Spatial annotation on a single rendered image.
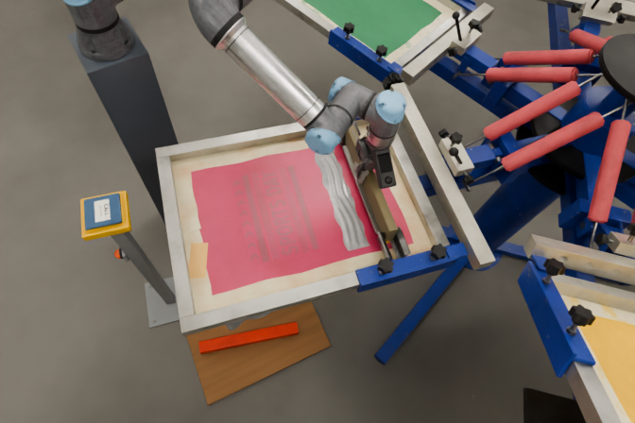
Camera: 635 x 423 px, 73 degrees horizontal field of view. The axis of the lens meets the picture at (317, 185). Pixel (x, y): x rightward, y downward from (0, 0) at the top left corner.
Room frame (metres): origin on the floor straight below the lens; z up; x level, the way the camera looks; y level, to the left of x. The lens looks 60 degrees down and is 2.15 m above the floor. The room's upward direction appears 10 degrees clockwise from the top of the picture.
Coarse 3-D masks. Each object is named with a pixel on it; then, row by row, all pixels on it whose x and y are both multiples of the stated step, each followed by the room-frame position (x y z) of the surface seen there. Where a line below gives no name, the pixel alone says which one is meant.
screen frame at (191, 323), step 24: (360, 120) 0.97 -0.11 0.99; (192, 144) 0.74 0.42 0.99; (216, 144) 0.76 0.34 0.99; (240, 144) 0.79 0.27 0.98; (168, 168) 0.64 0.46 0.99; (408, 168) 0.80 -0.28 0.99; (168, 192) 0.57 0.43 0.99; (408, 192) 0.73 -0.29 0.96; (168, 216) 0.49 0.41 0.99; (432, 216) 0.64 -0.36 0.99; (168, 240) 0.42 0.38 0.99; (432, 240) 0.57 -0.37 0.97; (312, 288) 0.35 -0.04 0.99; (336, 288) 0.37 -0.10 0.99; (192, 312) 0.24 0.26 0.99; (216, 312) 0.25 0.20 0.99; (240, 312) 0.26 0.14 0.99; (264, 312) 0.27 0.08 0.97
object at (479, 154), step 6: (486, 144) 0.91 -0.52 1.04; (468, 150) 0.87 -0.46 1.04; (474, 150) 0.88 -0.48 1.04; (480, 150) 0.88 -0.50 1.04; (486, 150) 0.89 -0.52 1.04; (474, 156) 0.86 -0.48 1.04; (480, 156) 0.86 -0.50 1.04; (486, 156) 0.86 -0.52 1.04; (492, 156) 0.87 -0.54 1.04; (474, 162) 0.83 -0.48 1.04; (480, 162) 0.84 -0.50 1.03; (486, 162) 0.85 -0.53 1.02; (474, 168) 0.84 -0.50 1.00
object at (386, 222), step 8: (352, 128) 0.87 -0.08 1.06; (344, 136) 0.87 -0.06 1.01; (352, 136) 0.84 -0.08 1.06; (352, 144) 0.81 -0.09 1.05; (352, 152) 0.80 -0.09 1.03; (352, 160) 0.79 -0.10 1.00; (360, 160) 0.75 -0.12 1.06; (368, 176) 0.70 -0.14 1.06; (368, 184) 0.68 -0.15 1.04; (376, 184) 0.67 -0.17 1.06; (368, 192) 0.67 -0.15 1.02; (376, 192) 0.65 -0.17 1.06; (376, 200) 0.62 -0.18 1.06; (384, 200) 0.62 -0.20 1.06; (376, 208) 0.61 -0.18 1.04; (384, 208) 0.60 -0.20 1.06; (376, 216) 0.59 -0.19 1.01; (384, 216) 0.57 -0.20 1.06; (392, 216) 0.58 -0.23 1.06; (384, 224) 0.56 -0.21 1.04; (392, 224) 0.55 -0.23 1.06; (384, 232) 0.54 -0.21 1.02; (392, 232) 0.53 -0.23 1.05
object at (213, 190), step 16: (256, 160) 0.75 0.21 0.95; (272, 160) 0.76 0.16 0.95; (288, 160) 0.77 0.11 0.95; (304, 160) 0.79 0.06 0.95; (192, 176) 0.65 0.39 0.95; (208, 176) 0.66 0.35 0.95; (224, 176) 0.67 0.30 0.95; (304, 176) 0.72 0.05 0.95; (320, 176) 0.73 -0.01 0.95; (352, 176) 0.76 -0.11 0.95; (208, 192) 0.61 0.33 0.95; (224, 192) 0.62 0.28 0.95; (304, 192) 0.67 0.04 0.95; (320, 192) 0.68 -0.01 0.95; (352, 192) 0.70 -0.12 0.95; (208, 208) 0.55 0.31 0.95; (224, 208) 0.56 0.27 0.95; (208, 224) 0.50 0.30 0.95
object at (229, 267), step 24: (384, 192) 0.72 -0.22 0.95; (312, 216) 0.59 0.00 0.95; (360, 216) 0.61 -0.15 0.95; (216, 240) 0.46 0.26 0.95; (240, 240) 0.47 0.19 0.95; (336, 240) 0.52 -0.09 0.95; (408, 240) 0.56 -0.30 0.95; (216, 264) 0.38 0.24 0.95; (240, 264) 0.40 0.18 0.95; (264, 264) 0.41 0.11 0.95; (288, 264) 0.42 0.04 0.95; (312, 264) 0.43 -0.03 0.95; (216, 288) 0.32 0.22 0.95
